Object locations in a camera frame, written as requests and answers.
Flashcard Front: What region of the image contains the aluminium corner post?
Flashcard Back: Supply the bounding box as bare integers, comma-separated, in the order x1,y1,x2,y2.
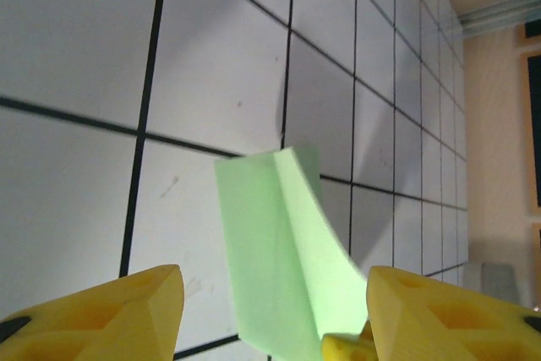
439,0,541,41

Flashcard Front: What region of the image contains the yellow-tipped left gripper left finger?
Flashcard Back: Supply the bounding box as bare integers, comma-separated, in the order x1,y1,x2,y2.
0,263,186,361

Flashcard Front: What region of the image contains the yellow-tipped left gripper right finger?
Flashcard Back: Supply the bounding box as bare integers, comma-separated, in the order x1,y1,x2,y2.
364,265,541,361

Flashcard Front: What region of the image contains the light green paper sheet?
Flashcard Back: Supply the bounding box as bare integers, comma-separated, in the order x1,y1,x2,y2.
213,145,369,361

